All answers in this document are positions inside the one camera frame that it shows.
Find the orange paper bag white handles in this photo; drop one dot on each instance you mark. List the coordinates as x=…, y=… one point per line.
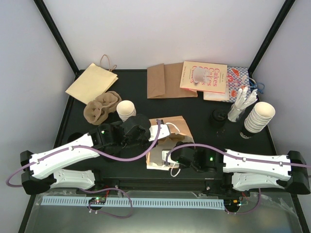
x=179, y=131

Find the yellow kraft paper bag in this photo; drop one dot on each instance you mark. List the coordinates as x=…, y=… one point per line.
x=91, y=83

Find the white slotted cable duct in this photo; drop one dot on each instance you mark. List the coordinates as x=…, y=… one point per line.
x=133, y=202

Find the cakes printed paper bag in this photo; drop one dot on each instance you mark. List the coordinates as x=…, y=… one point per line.
x=205, y=77

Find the stack of pulp cup carriers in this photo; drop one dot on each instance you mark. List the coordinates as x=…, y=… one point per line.
x=97, y=111

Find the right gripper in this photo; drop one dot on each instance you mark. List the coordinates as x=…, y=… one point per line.
x=185, y=143

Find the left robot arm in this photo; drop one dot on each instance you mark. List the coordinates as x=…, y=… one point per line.
x=118, y=141

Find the stack of white paper cups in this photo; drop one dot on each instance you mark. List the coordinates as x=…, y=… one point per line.
x=125, y=109

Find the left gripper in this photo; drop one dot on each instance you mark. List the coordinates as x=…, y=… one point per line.
x=145, y=147

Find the brown flat paper bag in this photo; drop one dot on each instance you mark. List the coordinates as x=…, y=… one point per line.
x=163, y=82

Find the cup of white straws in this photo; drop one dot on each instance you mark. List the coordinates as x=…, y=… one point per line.
x=241, y=103

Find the stack of plain paper cups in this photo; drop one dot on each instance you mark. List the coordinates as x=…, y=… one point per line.
x=259, y=117

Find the blue checkered paper bag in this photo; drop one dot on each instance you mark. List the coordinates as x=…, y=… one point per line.
x=237, y=77

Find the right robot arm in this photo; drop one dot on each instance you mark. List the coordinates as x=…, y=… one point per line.
x=243, y=171

